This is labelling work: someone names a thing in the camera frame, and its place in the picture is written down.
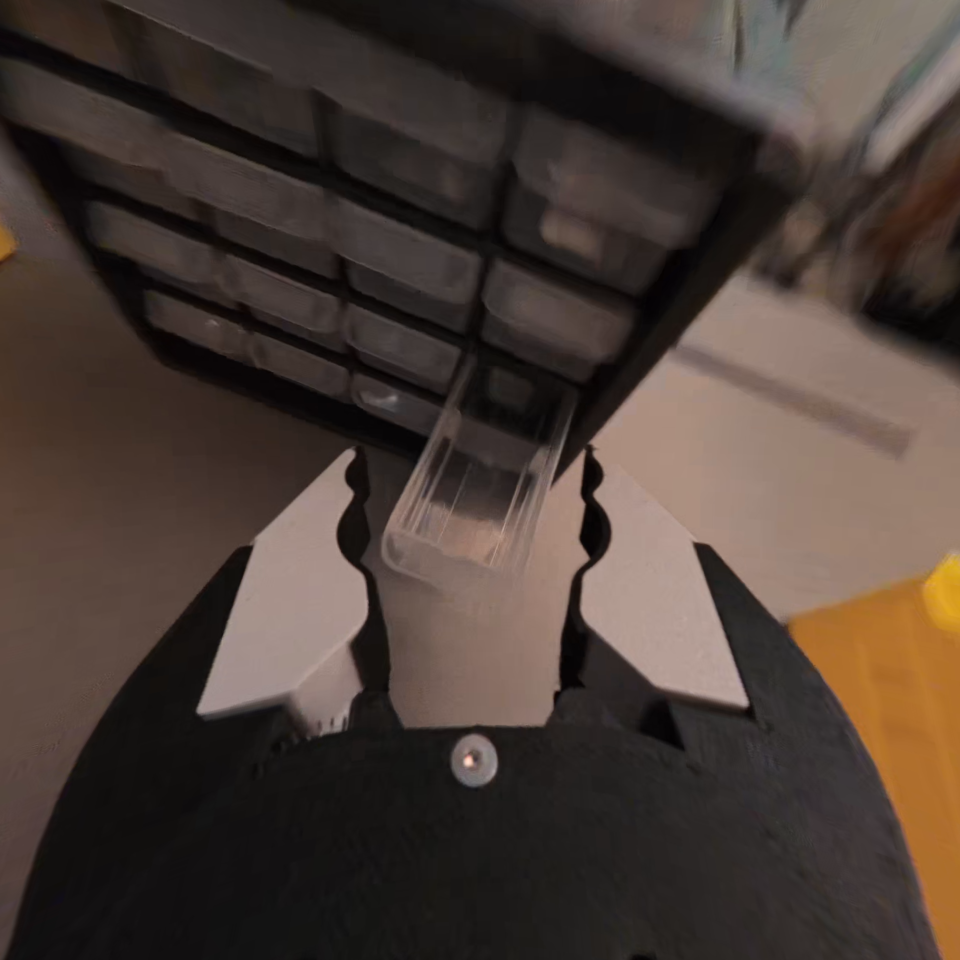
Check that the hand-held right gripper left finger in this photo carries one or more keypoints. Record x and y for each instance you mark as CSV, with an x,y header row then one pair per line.
x,y
285,600

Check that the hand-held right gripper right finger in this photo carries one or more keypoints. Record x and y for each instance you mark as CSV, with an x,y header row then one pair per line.
x,y
660,607

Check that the set of clear cabinet drawers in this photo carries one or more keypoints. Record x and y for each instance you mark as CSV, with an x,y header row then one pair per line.
x,y
405,255

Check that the yellow plastic bin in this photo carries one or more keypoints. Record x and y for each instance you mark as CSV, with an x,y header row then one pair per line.
x,y
885,712
6,244

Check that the clear plastic drawer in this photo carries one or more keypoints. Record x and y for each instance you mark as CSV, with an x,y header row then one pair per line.
x,y
465,517

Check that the black drawer cabinet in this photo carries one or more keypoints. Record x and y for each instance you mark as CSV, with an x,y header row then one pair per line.
x,y
675,322

